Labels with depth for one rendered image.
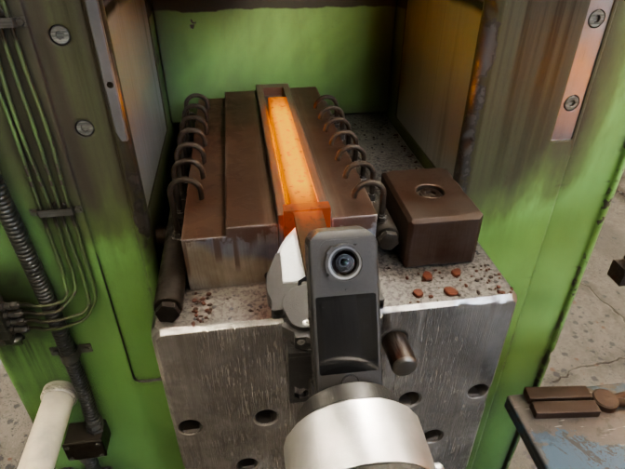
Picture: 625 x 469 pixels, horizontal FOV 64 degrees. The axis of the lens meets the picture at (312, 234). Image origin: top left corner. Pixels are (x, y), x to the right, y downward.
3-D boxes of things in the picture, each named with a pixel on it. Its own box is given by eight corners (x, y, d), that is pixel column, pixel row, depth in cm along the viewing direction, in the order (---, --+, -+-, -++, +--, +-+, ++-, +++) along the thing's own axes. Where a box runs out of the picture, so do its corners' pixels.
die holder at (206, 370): (454, 515, 78) (521, 296, 53) (205, 553, 73) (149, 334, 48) (368, 285, 123) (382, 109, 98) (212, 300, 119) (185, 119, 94)
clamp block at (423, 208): (475, 263, 57) (486, 215, 54) (404, 270, 56) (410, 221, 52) (439, 209, 67) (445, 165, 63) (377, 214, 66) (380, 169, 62)
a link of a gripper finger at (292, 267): (272, 268, 51) (285, 335, 44) (269, 221, 48) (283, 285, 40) (301, 264, 52) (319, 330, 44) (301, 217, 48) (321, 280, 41)
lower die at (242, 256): (372, 273, 56) (378, 207, 51) (189, 289, 53) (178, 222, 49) (315, 128, 90) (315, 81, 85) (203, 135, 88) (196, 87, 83)
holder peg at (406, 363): (417, 376, 51) (419, 357, 50) (391, 379, 51) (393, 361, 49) (405, 346, 54) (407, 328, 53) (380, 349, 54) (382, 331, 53)
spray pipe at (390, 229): (400, 251, 55) (403, 229, 53) (375, 253, 54) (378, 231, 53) (340, 130, 83) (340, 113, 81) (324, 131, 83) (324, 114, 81)
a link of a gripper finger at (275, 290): (260, 266, 45) (273, 341, 38) (259, 253, 44) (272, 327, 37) (312, 261, 45) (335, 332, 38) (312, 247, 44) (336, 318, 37)
